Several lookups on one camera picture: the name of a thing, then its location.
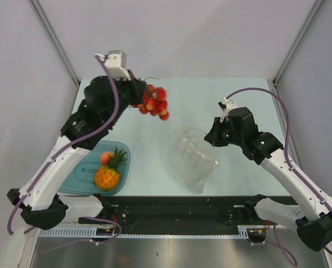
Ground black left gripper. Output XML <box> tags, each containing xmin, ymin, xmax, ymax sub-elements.
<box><xmin>105</xmin><ymin>69</ymin><xmax>146</xmax><ymax>127</ymax></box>

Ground fake red grapes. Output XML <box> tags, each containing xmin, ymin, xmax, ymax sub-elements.
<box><xmin>131</xmin><ymin>83</ymin><xmax>170</xmax><ymax>121</ymax></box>

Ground fake pineapple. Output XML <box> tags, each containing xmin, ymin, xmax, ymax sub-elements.
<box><xmin>93</xmin><ymin>147</ymin><xmax>128</xmax><ymax>192</ymax></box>

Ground fake peach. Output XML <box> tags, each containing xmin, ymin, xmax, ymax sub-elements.
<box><xmin>100</xmin><ymin>151</ymin><xmax>114</xmax><ymax>165</ymax></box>

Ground white slotted cable duct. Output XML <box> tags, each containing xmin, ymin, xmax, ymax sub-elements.
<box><xmin>38</xmin><ymin>225</ymin><xmax>252</xmax><ymax>240</ymax></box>

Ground aluminium frame post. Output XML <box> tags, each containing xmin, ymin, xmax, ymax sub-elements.
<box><xmin>272</xmin><ymin>0</ymin><xmax>326</xmax><ymax>87</ymax></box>
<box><xmin>28</xmin><ymin>0</ymin><xmax>81</xmax><ymax>87</ymax></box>

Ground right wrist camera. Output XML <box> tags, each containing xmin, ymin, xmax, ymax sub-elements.
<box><xmin>218</xmin><ymin>97</ymin><xmax>238</xmax><ymax>123</ymax></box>

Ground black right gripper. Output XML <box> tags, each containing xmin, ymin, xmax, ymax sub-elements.
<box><xmin>205</xmin><ymin>117</ymin><xmax>244</xmax><ymax>147</ymax></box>

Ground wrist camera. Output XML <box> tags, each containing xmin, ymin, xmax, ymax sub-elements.
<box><xmin>94</xmin><ymin>50</ymin><xmax>131</xmax><ymax>80</ymax></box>
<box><xmin>218</xmin><ymin>97</ymin><xmax>238</xmax><ymax>123</ymax></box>

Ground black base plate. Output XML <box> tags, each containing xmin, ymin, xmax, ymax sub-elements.
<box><xmin>78</xmin><ymin>195</ymin><xmax>278</xmax><ymax>237</ymax></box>

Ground right aluminium frame post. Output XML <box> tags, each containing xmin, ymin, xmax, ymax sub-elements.
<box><xmin>272</xmin><ymin>0</ymin><xmax>326</xmax><ymax>87</ymax></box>

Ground clear dotted zip top bag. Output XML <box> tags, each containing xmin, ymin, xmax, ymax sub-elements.
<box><xmin>168</xmin><ymin>123</ymin><xmax>218</xmax><ymax>194</ymax></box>

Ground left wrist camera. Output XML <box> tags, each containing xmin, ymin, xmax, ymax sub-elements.
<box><xmin>94</xmin><ymin>50</ymin><xmax>131</xmax><ymax>80</ymax></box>

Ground purple cable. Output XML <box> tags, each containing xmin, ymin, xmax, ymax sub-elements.
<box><xmin>7</xmin><ymin>54</ymin><xmax>121</xmax><ymax>236</ymax></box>
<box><xmin>225</xmin><ymin>87</ymin><xmax>332</xmax><ymax>265</ymax></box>

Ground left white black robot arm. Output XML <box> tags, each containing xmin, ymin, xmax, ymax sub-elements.
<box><xmin>7</xmin><ymin>76</ymin><xmax>147</xmax><ymax>230</ymax></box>

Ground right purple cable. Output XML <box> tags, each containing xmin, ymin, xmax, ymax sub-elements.
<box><xmin>225</xmin><ymin>87</ymin><xmax>332</xmax><ymax>265</ymax></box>

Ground teal plastic container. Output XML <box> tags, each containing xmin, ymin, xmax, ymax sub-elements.
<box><xmin>58</xmin><ymin>140</ymin><xmax>131</xmax><ymax>196</ymax></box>

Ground left aluminium frame post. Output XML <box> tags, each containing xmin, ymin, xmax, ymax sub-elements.
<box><xmin>28</xmin><ymin>0</ymin><xmax>81</xmax><ymax>87</ymax></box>

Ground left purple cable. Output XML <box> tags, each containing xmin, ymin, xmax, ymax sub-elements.
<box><xmin>7</xmin><ymin>54</ymin><xmax>121</xmax><ymax>236</ymax></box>

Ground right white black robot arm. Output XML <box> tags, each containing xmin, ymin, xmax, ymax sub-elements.
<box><xmin>204</xmin><ymin>104</ymin><xmax>332</xmax><ymax>251</ymax></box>

